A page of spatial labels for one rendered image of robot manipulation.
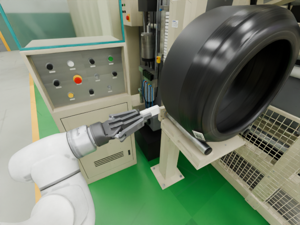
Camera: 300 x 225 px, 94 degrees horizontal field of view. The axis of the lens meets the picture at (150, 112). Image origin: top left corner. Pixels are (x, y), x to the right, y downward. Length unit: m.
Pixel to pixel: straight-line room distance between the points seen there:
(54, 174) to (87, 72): 0.72
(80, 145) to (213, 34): 0.51
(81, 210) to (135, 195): 1.14
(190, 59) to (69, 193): 0.51
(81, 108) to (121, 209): 0.95
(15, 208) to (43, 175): 1.48
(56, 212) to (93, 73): 0.81
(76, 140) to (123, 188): 1.22
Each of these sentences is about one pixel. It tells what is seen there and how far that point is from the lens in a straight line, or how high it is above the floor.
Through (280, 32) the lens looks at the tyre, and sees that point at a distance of 0.61.
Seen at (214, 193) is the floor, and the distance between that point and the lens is 1.69.
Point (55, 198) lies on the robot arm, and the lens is 0.44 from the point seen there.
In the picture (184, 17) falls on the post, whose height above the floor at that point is 1.41.
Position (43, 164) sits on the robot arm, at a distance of 0.46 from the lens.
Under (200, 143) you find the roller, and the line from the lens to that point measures 0.73.
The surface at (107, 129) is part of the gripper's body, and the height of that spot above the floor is 1.13.
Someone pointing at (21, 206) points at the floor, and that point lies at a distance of 1.92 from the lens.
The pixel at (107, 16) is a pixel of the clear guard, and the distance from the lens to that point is 0.99.
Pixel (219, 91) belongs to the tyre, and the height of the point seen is 1.23.
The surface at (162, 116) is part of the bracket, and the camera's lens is 0.90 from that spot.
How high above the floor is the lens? 1.43
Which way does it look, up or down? 36 degrees down
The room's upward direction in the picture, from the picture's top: straight up
